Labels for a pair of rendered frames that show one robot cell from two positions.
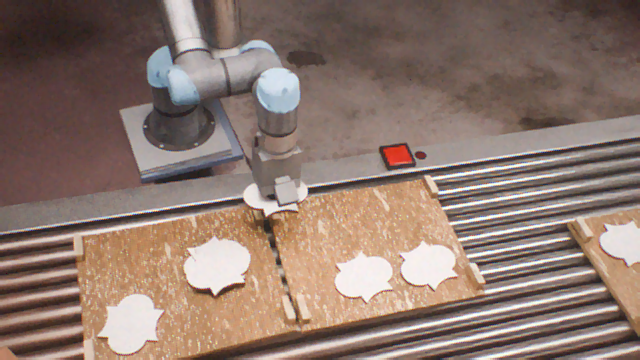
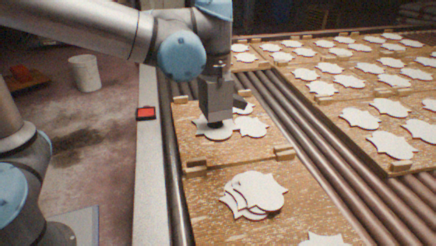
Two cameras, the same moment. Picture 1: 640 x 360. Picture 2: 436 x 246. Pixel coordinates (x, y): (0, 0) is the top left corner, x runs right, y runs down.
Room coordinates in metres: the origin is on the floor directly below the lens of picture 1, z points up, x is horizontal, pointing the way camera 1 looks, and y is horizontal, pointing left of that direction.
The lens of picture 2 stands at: (0.92, 0.69, 1.47)
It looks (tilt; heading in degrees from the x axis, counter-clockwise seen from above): 33 degrees down; 277
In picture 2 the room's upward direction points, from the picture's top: straight up
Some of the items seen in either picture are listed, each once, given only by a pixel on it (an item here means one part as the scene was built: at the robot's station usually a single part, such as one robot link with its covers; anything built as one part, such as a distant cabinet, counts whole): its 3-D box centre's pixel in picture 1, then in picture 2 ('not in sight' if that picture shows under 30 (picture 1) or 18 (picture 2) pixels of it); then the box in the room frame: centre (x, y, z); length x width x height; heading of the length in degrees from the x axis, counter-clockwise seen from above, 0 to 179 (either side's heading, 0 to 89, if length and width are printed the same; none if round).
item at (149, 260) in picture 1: (182, 283); (269, 225); (0.84, 0.27, 0.93); 0.41 x 0.35 x 0.02; 112
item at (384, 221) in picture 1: (370, 249); (224, 126); (0.99, -0.12, 0.93); 0.41 x 0.35 x 0.02; 110
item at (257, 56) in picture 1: (254, 71); (167, 32); (1.08, 0.15, 1.33); 0.11 x 0.11 x 0.08; 24
